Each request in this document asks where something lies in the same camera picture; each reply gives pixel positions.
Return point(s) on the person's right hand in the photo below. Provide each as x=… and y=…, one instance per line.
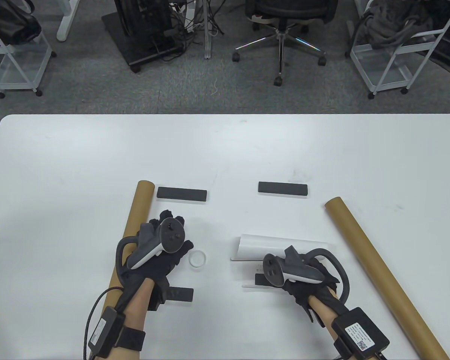
x=300, y=290

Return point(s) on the person's left hand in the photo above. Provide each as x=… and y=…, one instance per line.
x=161, y=268

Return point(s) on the black bar weight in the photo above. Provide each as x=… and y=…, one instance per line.
x=283, y=188
x=182, y=195
x=260, y=279
x=180, y=294

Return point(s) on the white poster purple lettering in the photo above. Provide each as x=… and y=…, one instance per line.
x=277, y=247

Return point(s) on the brown cardboard mailing tube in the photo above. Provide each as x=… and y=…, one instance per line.
x=388, y=285
x=140, y=202

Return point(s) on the person's left forearm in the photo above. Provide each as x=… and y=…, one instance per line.
x=137, y=303

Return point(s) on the person's right forearm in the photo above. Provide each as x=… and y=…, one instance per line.
x=328, y=305

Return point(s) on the black shoulder bag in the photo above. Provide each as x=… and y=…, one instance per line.
x=11, y=22

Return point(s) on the grey white hand controller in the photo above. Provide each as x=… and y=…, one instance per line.
x=296, y=268
x=170, y=234

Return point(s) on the black wrist sensor box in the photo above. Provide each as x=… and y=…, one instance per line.
x=362, y=332
x=107, y=332

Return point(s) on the black wheeled platform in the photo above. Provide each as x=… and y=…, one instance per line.
x=135, y=48

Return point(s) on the white wheeled cart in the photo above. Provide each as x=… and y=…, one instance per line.
x=382, y=71
x=18, y=71

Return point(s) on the black computer tower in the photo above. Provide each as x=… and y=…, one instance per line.
x=142, y=18

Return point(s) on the white desk leg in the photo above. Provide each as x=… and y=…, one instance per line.
x=68, y=22

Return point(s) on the grey crumpled cloth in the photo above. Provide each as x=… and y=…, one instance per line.
x=390, y=22

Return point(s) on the black office chair chrome base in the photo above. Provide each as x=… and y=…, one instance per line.
x=285, y=7

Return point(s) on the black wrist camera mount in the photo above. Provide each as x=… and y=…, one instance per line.
x=157, y=296
x=317, y=317

